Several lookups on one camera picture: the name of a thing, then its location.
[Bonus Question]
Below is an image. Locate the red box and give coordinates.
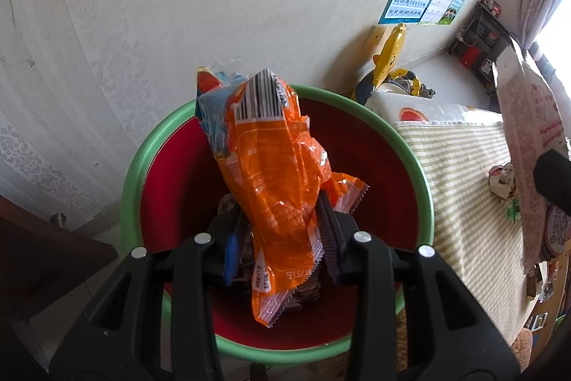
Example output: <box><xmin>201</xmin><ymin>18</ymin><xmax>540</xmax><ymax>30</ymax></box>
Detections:
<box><xmin>459</xmin><ymin>47</ymin><xmax>481</xmax><ymax>70</ymax></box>

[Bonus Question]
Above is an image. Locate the red bin with green rim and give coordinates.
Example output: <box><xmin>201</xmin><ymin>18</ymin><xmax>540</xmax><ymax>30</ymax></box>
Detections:
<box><xmin>120</xmin><ymin>84</ymin><xmax>434</xmax><ymax>364</ymax></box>

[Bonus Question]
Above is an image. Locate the striped tablecloth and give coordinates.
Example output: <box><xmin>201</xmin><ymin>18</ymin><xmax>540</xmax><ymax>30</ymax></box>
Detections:
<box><xmin>395</xmin><ymin>120</ymin><xmax>542</xmax><ymax>346</ymax></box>

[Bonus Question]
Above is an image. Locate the crumpled paper wrapper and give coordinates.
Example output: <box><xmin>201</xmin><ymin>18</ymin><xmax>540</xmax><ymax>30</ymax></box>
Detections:
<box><xmin>487</xmin><ymin>161</ymin><xmax>520</xmax><ymax>201</ymax></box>

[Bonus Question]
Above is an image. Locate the brown fuzzy stool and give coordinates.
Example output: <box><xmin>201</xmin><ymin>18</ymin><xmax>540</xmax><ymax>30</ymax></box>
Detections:
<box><xmin>511</xmin><ymin>330</ymin><xmax>536</xmax><ymax>364</ymax></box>

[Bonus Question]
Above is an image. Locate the dark wooden furniture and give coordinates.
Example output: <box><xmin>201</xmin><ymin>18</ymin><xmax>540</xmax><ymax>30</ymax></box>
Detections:
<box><xmin>0</xmin><ymin>196</ymin><xmax>119</xmax><ymax>319</ymax></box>

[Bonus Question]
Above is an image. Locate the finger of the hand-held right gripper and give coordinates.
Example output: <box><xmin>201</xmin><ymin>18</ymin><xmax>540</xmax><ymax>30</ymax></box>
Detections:
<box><xmin>533</xmin><ymin>149</ymin><xmax>571</xmax><ymax>214</ymax></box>

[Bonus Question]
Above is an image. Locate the window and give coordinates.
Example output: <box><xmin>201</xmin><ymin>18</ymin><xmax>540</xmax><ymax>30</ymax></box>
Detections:
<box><xmin>533</xmin><ymin>0</ymin><xmax>571</xmax><ymax>65</ymax></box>

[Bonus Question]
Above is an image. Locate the dark shelf unit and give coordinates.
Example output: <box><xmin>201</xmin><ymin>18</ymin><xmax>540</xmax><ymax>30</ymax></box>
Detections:
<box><xmin>448</xmin><ymin>0</ymin><xmax>514</xmax><ymax>87</ymax></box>

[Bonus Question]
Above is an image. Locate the orange snack wrapper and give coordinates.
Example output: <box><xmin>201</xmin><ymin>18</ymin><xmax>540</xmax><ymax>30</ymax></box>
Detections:
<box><xmin>196</xmin><ymin>66</ymin><xmax>370</xmax><ymax>328</ymax></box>

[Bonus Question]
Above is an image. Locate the pink white paper bag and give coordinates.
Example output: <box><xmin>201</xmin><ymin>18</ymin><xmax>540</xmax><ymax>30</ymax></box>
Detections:
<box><xmin>492</xmin><ymin>37</ymin><xmax>571</xmax><ymax>275</ymax></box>

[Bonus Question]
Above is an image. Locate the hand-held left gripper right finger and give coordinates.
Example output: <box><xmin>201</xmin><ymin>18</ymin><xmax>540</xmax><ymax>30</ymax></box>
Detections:
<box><xmin>318</xmin><ymin>190</ymin><xmax>520</xmax><ymax>381</ymax></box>

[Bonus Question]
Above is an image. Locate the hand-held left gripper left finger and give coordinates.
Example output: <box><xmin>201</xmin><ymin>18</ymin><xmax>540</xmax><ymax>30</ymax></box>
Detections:
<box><xmin>49</xmin><ymin>220</ymin><xmax>244</xmax><ymax>381</ymax></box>

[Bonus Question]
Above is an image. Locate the yellow black toy ring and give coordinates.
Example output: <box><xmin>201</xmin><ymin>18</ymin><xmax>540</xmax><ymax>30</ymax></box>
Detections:
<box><xmin>350</xmin><ymin>69</ymin><xmax>435</xmax><ymax>101</ymax></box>

